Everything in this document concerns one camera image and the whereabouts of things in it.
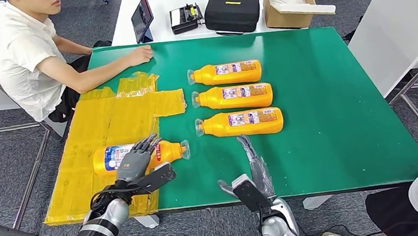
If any person's right hand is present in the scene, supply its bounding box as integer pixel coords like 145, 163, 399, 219
126, 44, 155, 67

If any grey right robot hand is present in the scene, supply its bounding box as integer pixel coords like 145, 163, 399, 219
212, 132, 278, 205

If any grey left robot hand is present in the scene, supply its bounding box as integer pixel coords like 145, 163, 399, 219
112, 133, 167, 185

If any orange detergent bottle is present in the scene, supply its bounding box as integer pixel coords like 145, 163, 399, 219
185, 59, 264, 89
194, 106, 286, 142
190, 81, 275, 115
91, 137, 192, 178

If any black tablet with blue stand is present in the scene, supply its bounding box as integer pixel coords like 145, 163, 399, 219
129, 0, 157, 45

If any white table foot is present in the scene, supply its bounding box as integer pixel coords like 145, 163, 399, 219
302, 194, 335, 212
133, 213, 161, 231

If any yellow plastic sheet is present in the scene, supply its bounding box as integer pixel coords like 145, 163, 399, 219
31, 67, 198, 228

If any green table mat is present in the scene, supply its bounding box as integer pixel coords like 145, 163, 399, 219
79, 16, 418, 218

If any black hard carry case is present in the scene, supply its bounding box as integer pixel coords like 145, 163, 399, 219
202, 0, 264, 39

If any brown cardboard box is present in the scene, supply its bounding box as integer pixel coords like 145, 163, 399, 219
262, 0, 319, 32

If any black bag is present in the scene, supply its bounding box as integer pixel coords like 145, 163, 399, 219
339, 14, 367, 44

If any white foam board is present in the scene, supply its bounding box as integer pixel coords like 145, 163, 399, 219
269, 0, 337, 21

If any white table with metal legs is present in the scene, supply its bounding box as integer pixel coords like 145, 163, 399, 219
343, 0, 418, 166

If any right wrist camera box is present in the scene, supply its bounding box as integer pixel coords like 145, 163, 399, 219
230, 170, 275, 216

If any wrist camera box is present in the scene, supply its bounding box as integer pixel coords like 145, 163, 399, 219
128, 161, 179, 197
230, 170, 275, 216

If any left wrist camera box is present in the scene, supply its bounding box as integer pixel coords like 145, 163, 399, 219
128, 161, 179, 197

